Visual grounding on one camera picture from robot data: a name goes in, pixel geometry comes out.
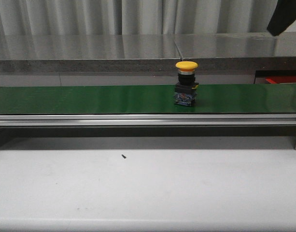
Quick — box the aluminium conveyor frame rail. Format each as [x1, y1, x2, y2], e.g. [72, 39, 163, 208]
[0, 113, 296, 127]

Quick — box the right grey stone countertop slab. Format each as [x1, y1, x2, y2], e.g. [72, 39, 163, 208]
[174, 32, 296, 73]

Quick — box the red plastic tray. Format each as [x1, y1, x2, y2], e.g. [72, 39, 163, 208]
[265, 76, 296, 84]

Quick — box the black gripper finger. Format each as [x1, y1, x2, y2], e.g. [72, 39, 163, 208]
[267, 0, 296, 36]

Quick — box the left grey stone countertop slab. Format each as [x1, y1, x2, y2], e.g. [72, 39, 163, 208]
[0, 35, 181, 73]

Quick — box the green conveyor belt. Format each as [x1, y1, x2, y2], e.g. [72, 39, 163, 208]
[0, 84, 296, 115]

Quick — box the grey pleated curtain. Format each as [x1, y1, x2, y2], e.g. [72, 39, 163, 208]
[0, 0, 277, 36]

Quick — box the grey stone countertop slab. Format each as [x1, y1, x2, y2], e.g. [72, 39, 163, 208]
[0, 35, 181, 73]
[174, 32, 296, 73]

